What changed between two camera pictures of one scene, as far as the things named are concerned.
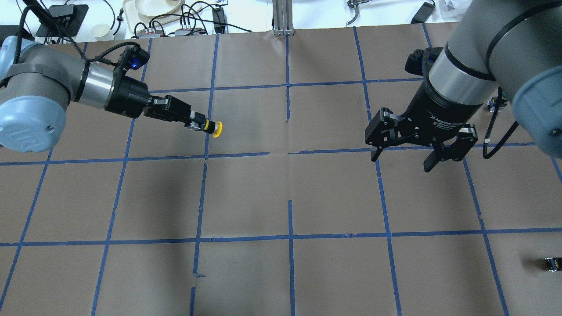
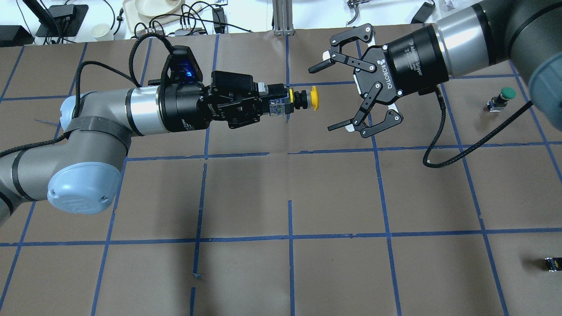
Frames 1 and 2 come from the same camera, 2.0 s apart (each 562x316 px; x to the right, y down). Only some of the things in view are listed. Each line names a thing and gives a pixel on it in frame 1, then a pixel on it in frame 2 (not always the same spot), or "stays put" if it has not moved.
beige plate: [157, 8] stays put
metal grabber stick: [354, 3] stays put
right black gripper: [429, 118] → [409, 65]
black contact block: [555, 263] stays put
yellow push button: [215, 128] → [295, 99]
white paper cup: [101, 32] stays put
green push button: [491, 104] stays put
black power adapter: [423, 13] stays put
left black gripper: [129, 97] → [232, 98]
